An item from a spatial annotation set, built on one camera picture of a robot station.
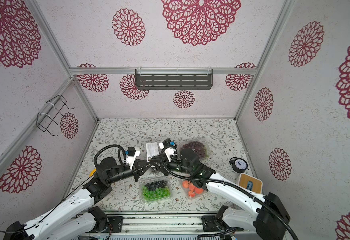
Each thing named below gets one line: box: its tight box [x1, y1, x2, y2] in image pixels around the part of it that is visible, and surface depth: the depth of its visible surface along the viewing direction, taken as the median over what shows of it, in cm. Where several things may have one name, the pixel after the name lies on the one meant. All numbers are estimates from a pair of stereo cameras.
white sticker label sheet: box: [145, 142, 160, 162], surface depth 71 cm
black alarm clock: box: [229, 157, 249, 174], surface depth 94 cm
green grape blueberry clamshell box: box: [139, 176, 172, 203], surface depth 82 cm
